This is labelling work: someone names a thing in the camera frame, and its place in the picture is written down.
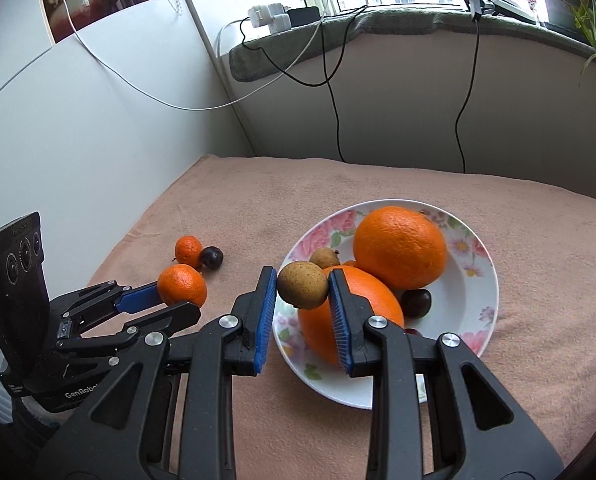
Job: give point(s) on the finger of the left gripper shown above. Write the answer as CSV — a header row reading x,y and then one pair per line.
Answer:
x,y
138,297
167,321

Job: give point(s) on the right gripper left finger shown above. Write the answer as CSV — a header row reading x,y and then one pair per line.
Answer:
x,y
122,430

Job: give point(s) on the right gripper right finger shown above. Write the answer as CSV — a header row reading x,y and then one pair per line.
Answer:
x,y
478,430

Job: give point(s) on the small mandarin with stem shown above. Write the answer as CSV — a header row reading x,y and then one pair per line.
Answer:
x,y
187,250

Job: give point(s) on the dark purple plum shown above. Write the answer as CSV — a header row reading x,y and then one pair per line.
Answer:
x,y
211,257

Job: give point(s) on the brown kiwi fruit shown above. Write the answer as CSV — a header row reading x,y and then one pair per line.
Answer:
x,y
302,284

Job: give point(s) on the large orange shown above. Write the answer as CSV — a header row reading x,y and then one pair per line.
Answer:
x,y
317,325
401,247

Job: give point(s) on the small brown kiwi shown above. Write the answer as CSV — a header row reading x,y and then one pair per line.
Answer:
x,y
325,257

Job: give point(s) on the floral white plate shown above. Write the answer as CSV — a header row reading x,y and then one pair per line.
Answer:
x,y
464,298

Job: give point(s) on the white power strip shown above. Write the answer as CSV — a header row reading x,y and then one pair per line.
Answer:
x,y
273,16

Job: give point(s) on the black power adapter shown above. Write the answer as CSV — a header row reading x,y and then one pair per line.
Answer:
x,y
304,15

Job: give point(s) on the black device on windowsill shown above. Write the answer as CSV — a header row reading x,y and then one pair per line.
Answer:
x,y
507,8

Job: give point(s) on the black left camera box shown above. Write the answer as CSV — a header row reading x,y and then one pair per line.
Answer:
x,y
24,303

